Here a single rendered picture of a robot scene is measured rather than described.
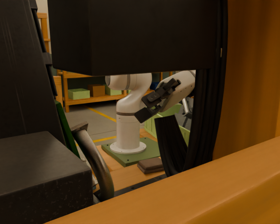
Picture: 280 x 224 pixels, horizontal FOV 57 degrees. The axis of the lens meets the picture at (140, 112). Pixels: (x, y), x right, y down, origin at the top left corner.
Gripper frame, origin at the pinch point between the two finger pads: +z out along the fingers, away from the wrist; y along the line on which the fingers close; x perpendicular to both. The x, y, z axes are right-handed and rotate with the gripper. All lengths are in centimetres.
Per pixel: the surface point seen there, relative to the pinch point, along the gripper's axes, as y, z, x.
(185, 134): -62, -47, 5
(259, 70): 32.5, 4.6, 13.3
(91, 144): 1.3, 16.7, 1.1
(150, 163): -42.4, -11.8, 7.6
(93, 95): -457, -198, -236
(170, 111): -105, -81, -20
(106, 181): -0.7, 18.1, 8.9
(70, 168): 21.8, 26.8, 8.3
